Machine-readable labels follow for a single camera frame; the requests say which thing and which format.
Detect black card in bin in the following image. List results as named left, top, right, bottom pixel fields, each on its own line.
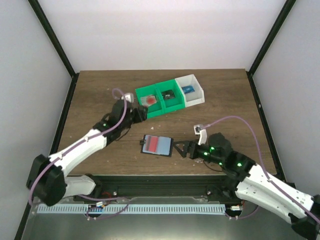
left=161, top=89, right=175, bottom=100

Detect black side rail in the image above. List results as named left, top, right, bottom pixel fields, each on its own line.
left=246, top=71, right=286, bottom=180
left=49, top=72, right=80, bottom=155

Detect white red April card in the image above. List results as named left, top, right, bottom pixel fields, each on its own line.
left=140, top=94, right=158, bottom=107

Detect black frame post left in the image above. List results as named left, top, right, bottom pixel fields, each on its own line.
left=28, top=0, right=77, bottom=78

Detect left black side rail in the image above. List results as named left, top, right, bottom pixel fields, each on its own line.
left=49, top=72, right=80, bottom=155

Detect blue card in bin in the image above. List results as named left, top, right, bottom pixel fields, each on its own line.
left=181, top=85, right=195, bottom=95

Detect light blue cable duct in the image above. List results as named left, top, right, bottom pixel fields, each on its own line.
left=36, top=204, right=226, bottom=215

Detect white storage bin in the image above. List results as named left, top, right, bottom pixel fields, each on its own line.
left=175, top=74, right=205, bottom=108

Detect black frame post right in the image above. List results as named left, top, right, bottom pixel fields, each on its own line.
left=247, top=0, right=296, bottom=77

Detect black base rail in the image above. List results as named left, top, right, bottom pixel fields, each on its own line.
left=32, top=174, right=298, bottom=203

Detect black frame post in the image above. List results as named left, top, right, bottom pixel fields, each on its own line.
left=28, top=0, right=77, bottom=78
left=247, top=0, right=296, bottom=77

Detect middle green storage bin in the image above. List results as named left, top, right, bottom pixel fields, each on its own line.
left=155, top=79, right=185, bottom=113

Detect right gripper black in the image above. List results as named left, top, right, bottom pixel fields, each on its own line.
left=172, top=140, right=224, bottom=167

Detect metal front plate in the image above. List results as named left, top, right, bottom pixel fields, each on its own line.
left=21, top=209, right=301, bottom=240

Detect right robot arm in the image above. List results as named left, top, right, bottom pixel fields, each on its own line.
left=173, top=133, right=320, bottom=240

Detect red striped credit card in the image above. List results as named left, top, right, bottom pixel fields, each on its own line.
left=143, top=135, right=159, bottom=154

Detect large green storage bin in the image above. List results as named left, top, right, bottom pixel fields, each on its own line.
left=135, top=84, right=165, bottom=119

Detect right black side rail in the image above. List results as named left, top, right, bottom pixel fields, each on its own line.
left=246, top=71, right=286, bottom=180

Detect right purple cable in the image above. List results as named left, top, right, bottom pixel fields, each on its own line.
left=203, top=115, right=320, bottom=225

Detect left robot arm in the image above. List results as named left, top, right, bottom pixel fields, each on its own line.
left=26, top=100, right=148, bottom=207

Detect black leather card holder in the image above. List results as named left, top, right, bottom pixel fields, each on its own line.
left=139, top=135, right=174, bottom=157

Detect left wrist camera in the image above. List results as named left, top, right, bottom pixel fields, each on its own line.
left=121, top=93, right=135, bottom=104

